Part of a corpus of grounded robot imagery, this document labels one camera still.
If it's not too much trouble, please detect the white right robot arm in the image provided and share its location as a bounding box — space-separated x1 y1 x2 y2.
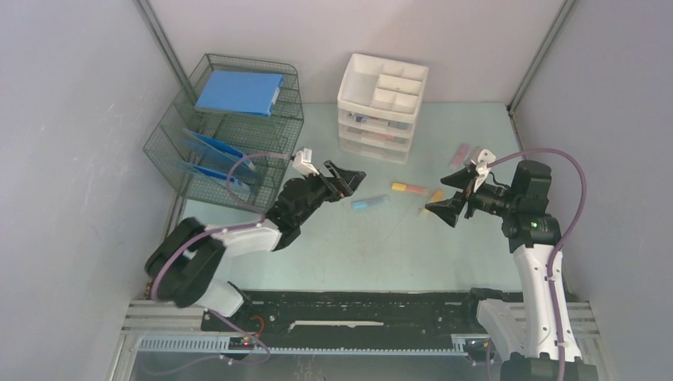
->
425 160 599 380

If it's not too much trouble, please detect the pale yellow highlighter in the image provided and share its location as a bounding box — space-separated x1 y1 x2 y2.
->
417 189 444 217

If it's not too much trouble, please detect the light blue highlighter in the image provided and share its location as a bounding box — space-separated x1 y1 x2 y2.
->
351 195 390 211

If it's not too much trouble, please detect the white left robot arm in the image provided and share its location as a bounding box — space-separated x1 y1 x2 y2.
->
144 160 367 331

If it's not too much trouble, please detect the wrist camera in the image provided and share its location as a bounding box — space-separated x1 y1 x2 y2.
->
291 147 320 177
466 147 497 193

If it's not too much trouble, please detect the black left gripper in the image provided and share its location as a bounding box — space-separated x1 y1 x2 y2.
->
294 160 364 226

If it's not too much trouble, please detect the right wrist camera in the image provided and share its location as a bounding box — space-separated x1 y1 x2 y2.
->
466 147 497 193

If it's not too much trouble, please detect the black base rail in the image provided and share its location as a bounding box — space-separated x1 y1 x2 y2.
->
121 286 601 356

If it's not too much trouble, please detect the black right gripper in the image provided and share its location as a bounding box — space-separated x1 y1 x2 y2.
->
425 166 519 227

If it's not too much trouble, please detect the white plastic drawer organizer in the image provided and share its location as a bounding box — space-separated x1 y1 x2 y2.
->
337 53 429 164

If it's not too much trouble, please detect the green wire mesh rack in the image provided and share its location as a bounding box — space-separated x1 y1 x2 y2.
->
143 53 304 211

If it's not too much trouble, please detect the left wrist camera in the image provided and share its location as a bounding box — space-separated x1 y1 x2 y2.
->
291 147 320 177

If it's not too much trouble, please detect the yellow pink highlighter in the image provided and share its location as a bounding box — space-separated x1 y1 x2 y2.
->
390 183 429 195

